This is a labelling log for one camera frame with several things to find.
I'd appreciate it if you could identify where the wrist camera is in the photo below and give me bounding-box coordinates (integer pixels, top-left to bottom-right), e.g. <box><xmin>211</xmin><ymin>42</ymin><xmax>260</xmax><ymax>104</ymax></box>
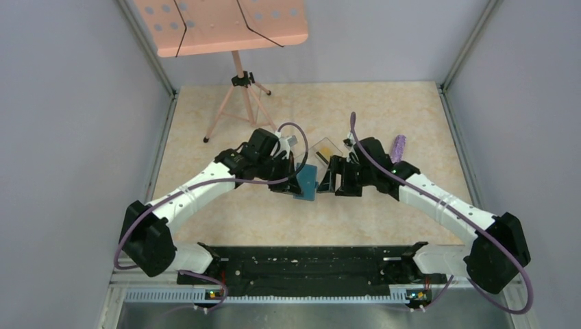
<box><xmin>279</xmin><ymin>135</ymin><xmax>298</xmax><ymax>153</ymax></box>
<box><xmin>343</xmin><ymin>133</ymin><xmax>356</xmax><ymax>149</ymax></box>

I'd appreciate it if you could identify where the pink music stand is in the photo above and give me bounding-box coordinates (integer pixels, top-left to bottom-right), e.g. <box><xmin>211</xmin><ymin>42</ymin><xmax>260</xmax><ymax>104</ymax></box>
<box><xmin>134</xmin><ymin>0</ymin><xmax>309</xmax><ymax>143</ymax></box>

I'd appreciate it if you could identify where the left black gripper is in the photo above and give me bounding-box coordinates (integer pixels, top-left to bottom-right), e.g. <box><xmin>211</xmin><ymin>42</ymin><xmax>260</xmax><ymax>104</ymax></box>
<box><xmin>256</xmin><ymin>154</ymin><xmax>303</xmax><ymax>197</ymax></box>

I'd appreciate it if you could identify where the purple glitter cylinder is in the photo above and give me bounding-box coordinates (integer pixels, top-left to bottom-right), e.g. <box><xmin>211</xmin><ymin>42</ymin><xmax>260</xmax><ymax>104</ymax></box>
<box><xmin>390</xmin><ymin>134</ymin><xmax>406</xmax><ymax>164</ymax></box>

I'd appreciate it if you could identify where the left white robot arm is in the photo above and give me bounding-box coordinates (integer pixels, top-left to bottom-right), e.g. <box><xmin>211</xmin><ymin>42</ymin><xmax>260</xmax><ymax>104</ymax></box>
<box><xmin>119</xmin><ymin>128</ymin><xmax>300</xmax><ymax>283</ymax></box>

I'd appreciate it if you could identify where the blue card holder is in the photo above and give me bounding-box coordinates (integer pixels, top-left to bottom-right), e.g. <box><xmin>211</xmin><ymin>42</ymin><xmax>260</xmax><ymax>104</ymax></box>
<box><xmin>293</xmin><ymin>164</ymin><xmax>318</xmax><ymax>202</ymax></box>

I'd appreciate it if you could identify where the gold credit card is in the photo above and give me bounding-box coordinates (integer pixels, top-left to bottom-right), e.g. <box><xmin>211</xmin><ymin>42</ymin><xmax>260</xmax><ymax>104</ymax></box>
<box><xmin>316</xmin><ymin>147</ymin><xmax>333</xmax><ymax>165</ymax></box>

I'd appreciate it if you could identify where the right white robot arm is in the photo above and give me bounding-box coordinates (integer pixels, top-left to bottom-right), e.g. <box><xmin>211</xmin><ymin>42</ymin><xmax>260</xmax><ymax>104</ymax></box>
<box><xmin>317</xmin><ymin>137</ymin><xmax>531</xmax><ymax>294</ymax></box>

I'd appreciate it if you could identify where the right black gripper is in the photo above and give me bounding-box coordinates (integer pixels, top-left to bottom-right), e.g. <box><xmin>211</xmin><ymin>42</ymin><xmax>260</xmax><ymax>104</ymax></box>
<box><xmin>317</xmin><ymin>155</ymin><xmax>375</xmax><ymax>197</ymax></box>

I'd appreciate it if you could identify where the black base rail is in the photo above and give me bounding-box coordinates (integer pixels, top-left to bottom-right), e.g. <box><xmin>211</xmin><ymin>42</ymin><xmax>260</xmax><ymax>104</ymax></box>
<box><xmin>205</xmin><ymin>243</ymin><xmax>447</xmax><ymax>300</ymax></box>

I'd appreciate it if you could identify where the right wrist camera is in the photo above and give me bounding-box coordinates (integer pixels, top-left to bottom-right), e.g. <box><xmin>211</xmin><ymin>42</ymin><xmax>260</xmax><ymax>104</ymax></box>
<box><xmin>343</xmin><ymin>133</ymin><xmax>356</xmax><ymax>149</ymax></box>

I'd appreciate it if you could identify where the clear plastic box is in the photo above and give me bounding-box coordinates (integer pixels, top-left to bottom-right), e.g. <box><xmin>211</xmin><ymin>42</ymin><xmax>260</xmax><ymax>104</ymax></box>
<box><xmin>306</xmin><ymin>137</ymin><xmax>344</xmax><ymax>183</ymax></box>

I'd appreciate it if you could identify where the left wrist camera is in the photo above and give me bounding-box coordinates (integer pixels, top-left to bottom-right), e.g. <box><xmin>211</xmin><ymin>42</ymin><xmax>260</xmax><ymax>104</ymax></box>
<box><xmin>279</xmin><ymin>135</ymin><xmax>298</xmax><ymax>153</ymax></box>

